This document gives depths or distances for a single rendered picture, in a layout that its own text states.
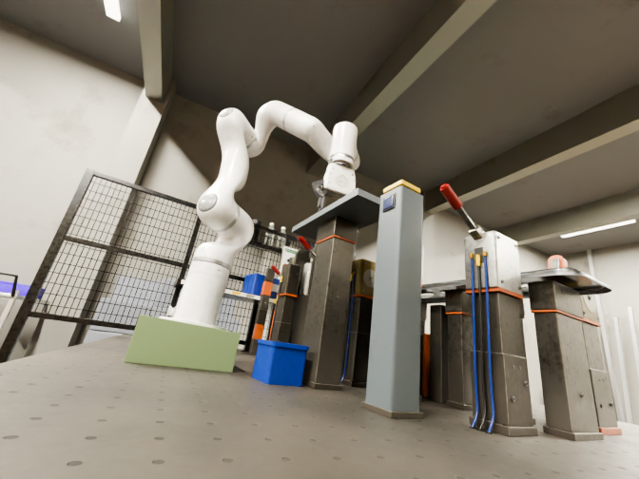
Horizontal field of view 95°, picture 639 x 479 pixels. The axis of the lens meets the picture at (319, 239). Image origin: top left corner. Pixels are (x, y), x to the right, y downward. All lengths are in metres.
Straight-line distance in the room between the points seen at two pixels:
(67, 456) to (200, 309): 0.66
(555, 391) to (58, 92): 5.28
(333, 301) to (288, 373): 0.20
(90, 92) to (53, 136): 0.77
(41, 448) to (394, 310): 0.47
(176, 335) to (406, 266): 0.57
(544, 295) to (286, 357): 0.57
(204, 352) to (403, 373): 0.49
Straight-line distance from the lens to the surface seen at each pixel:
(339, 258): 0.81
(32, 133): 4.96
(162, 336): 0.84
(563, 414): 0.77
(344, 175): 0.94
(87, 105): 5.11
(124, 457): 0.30
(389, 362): 0.57
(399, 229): 0.62
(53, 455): 0.30
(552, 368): 0.77
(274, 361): 0.73
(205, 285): 0.93
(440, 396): 0.91
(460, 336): 0.87
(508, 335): 0.67
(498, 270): 0.67
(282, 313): 1.13
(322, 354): 0.77
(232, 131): 1.18
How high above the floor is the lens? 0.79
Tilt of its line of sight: 20 degrees up
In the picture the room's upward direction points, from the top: 8 degrees clockwise
